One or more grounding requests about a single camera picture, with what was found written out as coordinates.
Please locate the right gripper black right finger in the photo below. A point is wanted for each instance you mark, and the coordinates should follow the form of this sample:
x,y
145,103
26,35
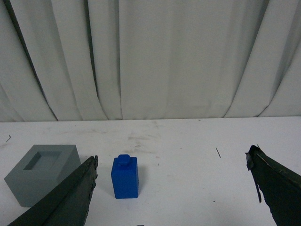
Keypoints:
x,y
280,186

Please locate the white curtain backdrop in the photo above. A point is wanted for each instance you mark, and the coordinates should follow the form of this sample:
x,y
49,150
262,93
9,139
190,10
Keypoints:
x,y
80,60

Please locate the gray square base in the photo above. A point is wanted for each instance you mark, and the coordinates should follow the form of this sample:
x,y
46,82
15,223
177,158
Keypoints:
x,y
41,169

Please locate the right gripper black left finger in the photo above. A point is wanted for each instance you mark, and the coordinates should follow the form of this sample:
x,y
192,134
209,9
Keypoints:
x,y
68,203

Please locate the blue block with knob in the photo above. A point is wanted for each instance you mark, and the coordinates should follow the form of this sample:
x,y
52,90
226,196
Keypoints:
x,y
125,177

